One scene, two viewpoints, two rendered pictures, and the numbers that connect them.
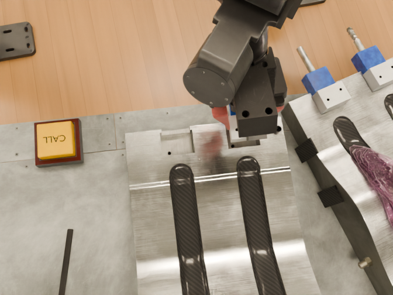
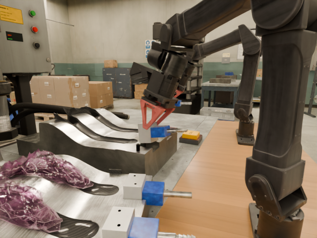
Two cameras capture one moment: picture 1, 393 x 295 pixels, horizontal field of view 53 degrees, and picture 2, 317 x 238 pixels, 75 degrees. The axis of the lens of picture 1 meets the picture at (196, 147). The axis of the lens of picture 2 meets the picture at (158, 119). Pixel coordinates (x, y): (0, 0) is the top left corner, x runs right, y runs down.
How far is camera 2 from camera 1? 0.85 m
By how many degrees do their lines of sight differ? 86
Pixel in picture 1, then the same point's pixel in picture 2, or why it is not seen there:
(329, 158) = (100, 174)
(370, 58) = (145, 225)
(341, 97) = (129, 182)
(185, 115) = (181, 165)
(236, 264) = (100, 131)
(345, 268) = not seen: hidden behind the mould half
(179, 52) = (224, 174)
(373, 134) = (83, 200)
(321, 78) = (154, 186)
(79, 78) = (220, 149)
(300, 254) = (79, 140)
